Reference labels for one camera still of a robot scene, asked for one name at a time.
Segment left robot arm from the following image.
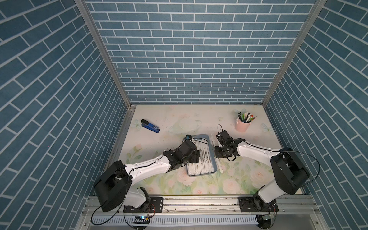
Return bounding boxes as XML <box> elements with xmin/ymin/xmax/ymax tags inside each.
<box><xmin>94</xmin><ymin>140</ymin><xmax>200</xmax><ymax>212</ymax></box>

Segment pink pen cup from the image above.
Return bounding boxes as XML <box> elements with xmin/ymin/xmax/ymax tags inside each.
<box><xmin>235</xmin><ymin>118</ymin><xmax>251</xmax><ymax>133</ymax></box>

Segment pens in cup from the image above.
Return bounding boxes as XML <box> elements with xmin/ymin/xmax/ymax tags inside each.
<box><xmin>238</xmin><ymin>112</ymin><xmax>256</xmax><ymax>123</ymax></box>

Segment right wrapped straw pile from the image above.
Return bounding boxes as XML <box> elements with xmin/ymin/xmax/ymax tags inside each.
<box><xmin>210</xmin><ymin>134</ymin><xmax>224</xmax><ymax>173</ymax></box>

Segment blue storage tray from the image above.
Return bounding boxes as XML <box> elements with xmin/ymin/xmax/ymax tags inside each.
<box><xmin>184</xmin><ymin>134</ymin><xmax>218</xmax><ymax>177</ymax></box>

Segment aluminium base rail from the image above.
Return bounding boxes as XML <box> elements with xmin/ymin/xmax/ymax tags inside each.
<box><xmin>83</xmin><ymin>194</ymin><xmax>320</xmax><ymax>216</ymax></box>

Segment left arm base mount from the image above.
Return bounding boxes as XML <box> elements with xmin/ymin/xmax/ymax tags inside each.
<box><xmin>124</xmin><ymin>197</ymin><xmax>164</xmax><ymax>214</ymax></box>

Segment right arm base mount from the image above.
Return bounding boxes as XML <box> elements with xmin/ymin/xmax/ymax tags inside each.
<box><xmin>238</xmin><ymin>196</ymin><xmax>279</xmax><ymax>213</ymax></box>

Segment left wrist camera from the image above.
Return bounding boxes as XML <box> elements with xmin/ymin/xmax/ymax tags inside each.
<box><xmin>184</xmin><ymin>134</ymin><xmax>193</xmax><ymax>141</ymax></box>

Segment blue stapler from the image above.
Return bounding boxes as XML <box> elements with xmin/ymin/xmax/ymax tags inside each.
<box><xmin>141</xmin><ymin>119</ymin><xmax>161</xmax><ymax>133</ymax></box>

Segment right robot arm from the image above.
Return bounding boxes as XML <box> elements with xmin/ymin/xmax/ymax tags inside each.
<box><xmin>215</xmin><ymin>130</ymin><xmax>310</xmax><ymax>210</ymax></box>

